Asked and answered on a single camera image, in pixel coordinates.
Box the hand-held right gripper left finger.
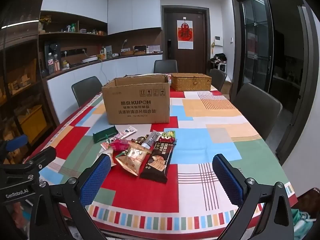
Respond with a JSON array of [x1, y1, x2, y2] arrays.
[[29, 153, 112, 240]]

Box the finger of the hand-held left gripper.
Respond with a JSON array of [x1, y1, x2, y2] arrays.
[[0, 134, 29, 153], [22, 146, 57, 174]]

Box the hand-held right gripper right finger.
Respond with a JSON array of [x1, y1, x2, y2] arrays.
[[212, 153, 295, 240]]

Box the gold snack packet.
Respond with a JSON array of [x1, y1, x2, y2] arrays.
[[115, 141, 152, 177]]

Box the pink bear snack packet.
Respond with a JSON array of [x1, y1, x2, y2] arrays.
[[114, 126, 138, 140]]

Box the dark brown biscuit packet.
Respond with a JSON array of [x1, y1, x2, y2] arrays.
[[139, 140, 177, 183]]

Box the brown cardboard box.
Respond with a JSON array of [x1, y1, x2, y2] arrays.
[[101, 74, 171, 125]]

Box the cream snack packet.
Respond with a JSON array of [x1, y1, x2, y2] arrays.
[[99, 146, 117, 167]]

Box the magenta snack packet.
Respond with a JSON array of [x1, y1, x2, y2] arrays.
[[109, 139, 129, 152]]

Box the dark green snack packet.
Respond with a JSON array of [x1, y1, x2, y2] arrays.
[[92, 127, 118, 144]]

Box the colourful patchwork tablecloth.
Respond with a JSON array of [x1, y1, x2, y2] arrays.
[[24, 74, 299, 233]]

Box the silver grey snack packet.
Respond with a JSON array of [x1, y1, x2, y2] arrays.
[[142, 131, 160, 148]]

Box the red green candy packet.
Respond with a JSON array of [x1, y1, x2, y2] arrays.
[[159, 131, 176, 144]]

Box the dark grey dining chair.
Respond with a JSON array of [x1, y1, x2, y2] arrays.
[[153, 60, 178, 74], [71, 76, 103, 107], [232, 83, 283, 141], [209, 68, 227, 92]]

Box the teal cloth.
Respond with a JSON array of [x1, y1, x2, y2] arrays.
[[292, 209, 311, 233]]

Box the woven wicker lidded box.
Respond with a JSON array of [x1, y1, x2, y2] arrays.
[[170, 73, 212, 92]]

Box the white lower cabinets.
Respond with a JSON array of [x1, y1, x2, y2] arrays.
[[46, 54, 163, 100]]

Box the white cabinets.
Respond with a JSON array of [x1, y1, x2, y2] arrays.
[[46, 54, 163, 100], [40, 0, 161, 35]]

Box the dark clothing pile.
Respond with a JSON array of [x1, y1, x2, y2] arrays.
[[209, 53, 227, 64]]

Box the black framed glass door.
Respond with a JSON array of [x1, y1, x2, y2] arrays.
[[231, 0, 275, 100]]

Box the dark brown entrance door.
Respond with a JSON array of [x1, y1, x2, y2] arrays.
[[161, 5, 209, 71]]

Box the white upper cabinets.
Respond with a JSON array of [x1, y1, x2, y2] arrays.
[[40, 0, 161, 35]]

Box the red wall calendar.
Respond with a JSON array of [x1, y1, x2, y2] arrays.
[[177, 20, 194, 50]]

